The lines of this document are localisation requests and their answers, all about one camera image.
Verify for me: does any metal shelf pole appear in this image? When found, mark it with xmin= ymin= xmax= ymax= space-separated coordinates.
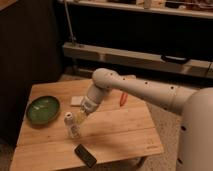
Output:
xmin=63 ymin=0 xmax=76 ymax=45

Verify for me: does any orange red marker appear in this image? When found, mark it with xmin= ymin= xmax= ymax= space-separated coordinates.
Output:
xmin=119 ymin=92 xmax=128 ymax=107

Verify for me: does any white shelf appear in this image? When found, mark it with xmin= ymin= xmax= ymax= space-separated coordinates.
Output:
xmin=57 ymin=0 xmax=213 ymax=19
xmin=63 ymin=42 xmax=213 ymax=79

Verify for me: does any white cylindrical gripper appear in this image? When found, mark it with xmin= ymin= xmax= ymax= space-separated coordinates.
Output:
xmin=76 ymin=84 xmax=109 ymax=125

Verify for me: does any small white bottle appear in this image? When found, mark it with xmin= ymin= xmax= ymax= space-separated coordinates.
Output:
xmin=64 ymin=112 xmax=80 ymax=138

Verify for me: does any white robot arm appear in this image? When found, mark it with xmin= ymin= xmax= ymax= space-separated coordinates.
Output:
xmin=81 ymin=68 xmax=213 ymax=171

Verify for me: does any white lower shelf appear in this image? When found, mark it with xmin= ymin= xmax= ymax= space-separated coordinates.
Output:
xmin=63 ymin=42 xmax=213 ymax=79

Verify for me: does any green bowl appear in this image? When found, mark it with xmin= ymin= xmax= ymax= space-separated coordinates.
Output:
xmin=26 ymin=96 xmax=60 ymax=125

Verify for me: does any wooden table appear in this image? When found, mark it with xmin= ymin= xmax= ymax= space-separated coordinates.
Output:
xmin=10 ymin=79 xmax=164 ymax=171

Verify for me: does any black object on shelf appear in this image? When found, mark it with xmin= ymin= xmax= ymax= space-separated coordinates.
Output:
xmin=161 ymin=55 xmax=190 ymax=64

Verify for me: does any black phone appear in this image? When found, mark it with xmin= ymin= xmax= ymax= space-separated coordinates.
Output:
xmin=74 ymin=144 xmax=97 ymax=168

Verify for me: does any white upper shelf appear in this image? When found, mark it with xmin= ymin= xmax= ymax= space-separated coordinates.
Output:
xmin=57 ymin=0 xmax=213 ymax=19

